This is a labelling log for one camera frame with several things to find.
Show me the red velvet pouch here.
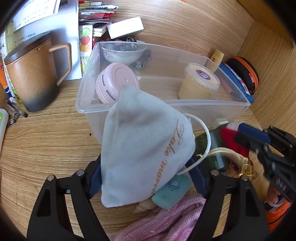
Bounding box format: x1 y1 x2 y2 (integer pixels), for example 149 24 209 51
220 127 249 158

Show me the pink rope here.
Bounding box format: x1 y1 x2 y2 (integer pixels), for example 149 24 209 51
114 194 206 241

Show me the teal small tube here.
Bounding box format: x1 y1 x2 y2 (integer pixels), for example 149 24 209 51
152 175 192 209

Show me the white drawstring pouch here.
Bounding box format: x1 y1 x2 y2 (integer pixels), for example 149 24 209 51
101 85 195 207

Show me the right hand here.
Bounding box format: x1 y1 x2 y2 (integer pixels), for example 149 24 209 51
266 183 281 205

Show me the green glass bottle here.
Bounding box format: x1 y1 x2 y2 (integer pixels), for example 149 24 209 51
195 128 231 173

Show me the black orange zip case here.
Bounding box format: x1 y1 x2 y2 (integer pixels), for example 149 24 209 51
226 56 259 95

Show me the blue patchwork pouch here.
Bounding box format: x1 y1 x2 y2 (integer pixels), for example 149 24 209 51
219 62 254 103

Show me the yellow cream jar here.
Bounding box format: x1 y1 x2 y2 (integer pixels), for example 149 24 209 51
178 63 220 99

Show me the clear plastic storage bin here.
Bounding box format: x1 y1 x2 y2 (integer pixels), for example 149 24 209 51
75 42 250 143

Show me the yellow lotion tube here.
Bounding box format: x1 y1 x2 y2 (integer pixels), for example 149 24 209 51
206 49 224 73

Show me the seashell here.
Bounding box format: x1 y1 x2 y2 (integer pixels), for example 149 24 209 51
133 199 158 213

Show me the orange white tube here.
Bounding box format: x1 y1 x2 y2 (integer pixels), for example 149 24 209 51
0 108 9 151

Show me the metal nail clipper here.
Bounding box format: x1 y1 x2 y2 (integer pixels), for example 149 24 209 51
4 97 28 127

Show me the pink round case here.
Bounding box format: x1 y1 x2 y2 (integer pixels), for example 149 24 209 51
95 63 140 104

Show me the brown ceramic mug with lid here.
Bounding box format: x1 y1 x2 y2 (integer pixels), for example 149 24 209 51
4 31 72 112

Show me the white floral bowl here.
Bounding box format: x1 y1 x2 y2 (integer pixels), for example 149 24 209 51
100 41 147 65

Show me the white cardboard box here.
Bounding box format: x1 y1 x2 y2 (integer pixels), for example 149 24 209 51
107 16 144 39

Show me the fruit pattern card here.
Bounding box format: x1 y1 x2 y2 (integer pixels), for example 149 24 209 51
79 25 93 74

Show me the white folded paper stand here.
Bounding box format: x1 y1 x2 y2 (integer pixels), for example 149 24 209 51
1 1 82 80

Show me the stack of booklets and pens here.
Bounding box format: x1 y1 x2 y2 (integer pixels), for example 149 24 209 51
78 1 119 38

